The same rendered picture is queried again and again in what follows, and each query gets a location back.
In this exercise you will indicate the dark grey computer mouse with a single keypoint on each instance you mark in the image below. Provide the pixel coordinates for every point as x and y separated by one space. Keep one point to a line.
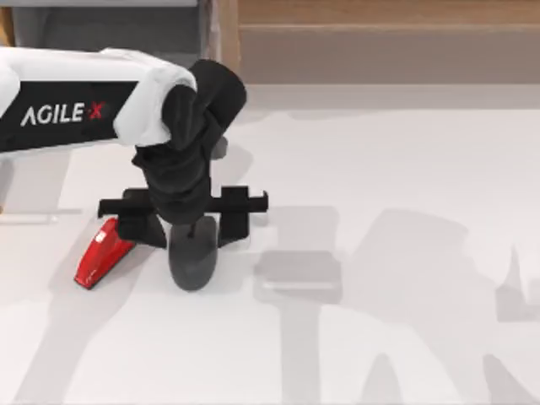
193 261

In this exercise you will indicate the red stapler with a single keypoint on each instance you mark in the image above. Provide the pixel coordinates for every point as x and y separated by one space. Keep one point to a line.
101 257

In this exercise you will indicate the grey cabinet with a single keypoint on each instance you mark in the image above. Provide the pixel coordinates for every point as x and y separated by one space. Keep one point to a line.
105 29

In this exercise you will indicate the wooden cupboard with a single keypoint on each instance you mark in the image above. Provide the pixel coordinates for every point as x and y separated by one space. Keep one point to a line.
379 42

